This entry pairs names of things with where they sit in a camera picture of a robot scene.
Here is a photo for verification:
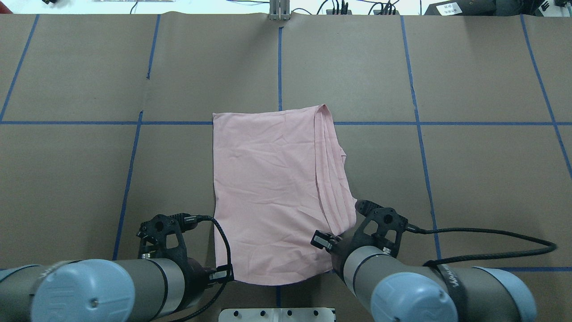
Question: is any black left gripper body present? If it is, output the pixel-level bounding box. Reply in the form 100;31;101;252
136;214;235;296

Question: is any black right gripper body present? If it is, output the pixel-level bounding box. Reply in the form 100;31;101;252
310;199;409;264

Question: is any pink t-shirt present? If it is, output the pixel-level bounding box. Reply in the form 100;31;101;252
213;105;356;287

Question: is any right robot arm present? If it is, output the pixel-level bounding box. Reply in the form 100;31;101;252
311;200;538;322

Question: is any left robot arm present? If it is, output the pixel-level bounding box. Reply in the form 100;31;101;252
1;213;234;322

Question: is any brown paper table cover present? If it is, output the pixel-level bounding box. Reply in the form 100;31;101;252
1;12;571;322

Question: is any white mounting plate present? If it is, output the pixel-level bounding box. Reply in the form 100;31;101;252
218;307;337;322

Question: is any black box with label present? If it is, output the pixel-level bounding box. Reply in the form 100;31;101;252
423;0;496;16

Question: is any aluminium frame post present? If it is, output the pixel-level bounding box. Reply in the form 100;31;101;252
268;0;291;21

